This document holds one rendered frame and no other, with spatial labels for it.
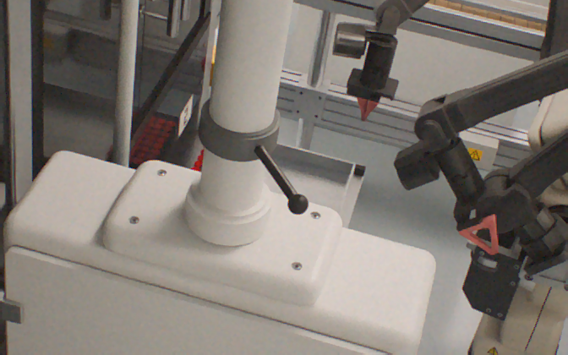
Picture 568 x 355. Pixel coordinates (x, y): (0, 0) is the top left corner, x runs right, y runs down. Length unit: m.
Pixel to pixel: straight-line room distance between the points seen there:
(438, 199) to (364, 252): 2.62
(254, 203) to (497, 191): 0.77
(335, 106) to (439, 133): 1.52
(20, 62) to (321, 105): 2.07
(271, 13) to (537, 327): 1.33
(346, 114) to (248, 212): 2.19
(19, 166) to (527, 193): 0.88
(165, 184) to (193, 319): 0.16
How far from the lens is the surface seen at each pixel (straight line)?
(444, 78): 3.92
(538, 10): 3.17
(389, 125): 3.36
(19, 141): 1.43
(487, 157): 3.31
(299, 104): 3.37
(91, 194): 1.31
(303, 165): 2.48
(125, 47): 1.54
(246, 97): 1.10
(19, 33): 1.34
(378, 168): 3.97
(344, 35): 2.19
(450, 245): 3.73
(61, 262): 1.26
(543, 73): 1.82
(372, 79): 2.22
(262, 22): 1.05
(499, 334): 2.30
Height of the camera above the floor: 2.41
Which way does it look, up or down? 38 degrees down
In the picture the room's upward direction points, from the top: 10 degrees clockwise
